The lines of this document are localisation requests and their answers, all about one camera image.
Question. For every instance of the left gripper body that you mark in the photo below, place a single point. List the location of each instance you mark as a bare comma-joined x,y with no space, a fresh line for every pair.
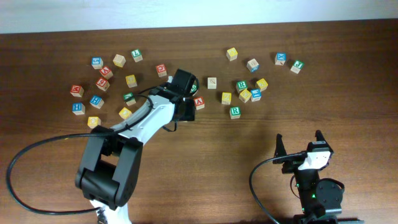
189,112

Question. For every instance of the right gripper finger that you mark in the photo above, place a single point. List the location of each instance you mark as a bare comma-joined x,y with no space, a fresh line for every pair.
279,147
319,137

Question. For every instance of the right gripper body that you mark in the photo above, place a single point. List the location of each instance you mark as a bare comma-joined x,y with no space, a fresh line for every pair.
301,175

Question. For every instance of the red a block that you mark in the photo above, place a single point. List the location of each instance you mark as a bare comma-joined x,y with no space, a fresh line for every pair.
106,72
199,103

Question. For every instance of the green r block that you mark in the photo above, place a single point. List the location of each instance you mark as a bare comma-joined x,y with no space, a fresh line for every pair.
241,85
235,112

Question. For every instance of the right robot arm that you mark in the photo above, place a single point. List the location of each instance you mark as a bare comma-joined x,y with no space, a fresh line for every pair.
320,198

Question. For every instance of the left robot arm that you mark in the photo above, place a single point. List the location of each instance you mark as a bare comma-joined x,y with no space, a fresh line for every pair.
109,168

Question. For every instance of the green V block centre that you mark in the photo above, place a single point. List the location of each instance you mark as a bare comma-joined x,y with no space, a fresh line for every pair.
194,90

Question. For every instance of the green v block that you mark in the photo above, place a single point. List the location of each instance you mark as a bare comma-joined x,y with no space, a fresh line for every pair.
194,90
129,99

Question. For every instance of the plain picture block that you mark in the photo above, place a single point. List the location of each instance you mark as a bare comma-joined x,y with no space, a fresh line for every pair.
212,83

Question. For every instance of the red Q block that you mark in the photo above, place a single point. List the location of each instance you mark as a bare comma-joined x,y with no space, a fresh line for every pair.
161,70

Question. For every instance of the yellow block centre right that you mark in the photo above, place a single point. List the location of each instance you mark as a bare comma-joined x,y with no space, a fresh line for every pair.
226,98

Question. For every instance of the yellow block upper left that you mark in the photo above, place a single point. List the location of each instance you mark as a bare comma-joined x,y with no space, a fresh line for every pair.
131,81

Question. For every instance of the yellow block top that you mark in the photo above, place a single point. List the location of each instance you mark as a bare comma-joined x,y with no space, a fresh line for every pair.
232,54

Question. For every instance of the green L block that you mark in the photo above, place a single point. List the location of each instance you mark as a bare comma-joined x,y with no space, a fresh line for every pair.
137,55

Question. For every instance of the green V block left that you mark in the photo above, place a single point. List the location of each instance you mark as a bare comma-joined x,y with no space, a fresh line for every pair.
129,99

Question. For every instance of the yellow block by R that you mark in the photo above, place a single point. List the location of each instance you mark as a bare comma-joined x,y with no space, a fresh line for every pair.
245,95

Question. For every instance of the blue picture block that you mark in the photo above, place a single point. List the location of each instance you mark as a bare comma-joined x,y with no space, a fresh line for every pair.
255,95

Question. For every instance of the yellow O block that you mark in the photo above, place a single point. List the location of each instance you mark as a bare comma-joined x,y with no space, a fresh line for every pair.
125,113

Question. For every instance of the plain wooden block left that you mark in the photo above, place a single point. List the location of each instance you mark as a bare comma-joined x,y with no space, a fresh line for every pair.
119,60

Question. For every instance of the wooden block blue side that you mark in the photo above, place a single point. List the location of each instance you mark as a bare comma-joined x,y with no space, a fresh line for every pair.
252,65

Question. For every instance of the green J block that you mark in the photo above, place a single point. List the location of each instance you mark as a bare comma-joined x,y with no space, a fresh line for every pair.
297,66

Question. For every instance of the red 6 block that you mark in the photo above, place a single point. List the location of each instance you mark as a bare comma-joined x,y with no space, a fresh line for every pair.
102,84

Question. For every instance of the blue X block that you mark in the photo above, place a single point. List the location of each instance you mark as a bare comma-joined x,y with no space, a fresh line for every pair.
280,58

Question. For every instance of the blue H block tilted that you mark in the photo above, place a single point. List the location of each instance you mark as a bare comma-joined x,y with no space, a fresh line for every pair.
97,101

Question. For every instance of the blue S block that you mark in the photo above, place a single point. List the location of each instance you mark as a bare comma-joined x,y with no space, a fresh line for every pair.
97,63

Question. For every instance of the yellow block bottom left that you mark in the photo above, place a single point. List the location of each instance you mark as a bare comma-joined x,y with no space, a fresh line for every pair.
93,121

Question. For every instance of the red M block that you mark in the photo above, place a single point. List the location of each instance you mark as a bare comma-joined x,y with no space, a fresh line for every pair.
77,90

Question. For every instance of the blue H block left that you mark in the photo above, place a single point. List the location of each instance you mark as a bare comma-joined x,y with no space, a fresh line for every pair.
78,108

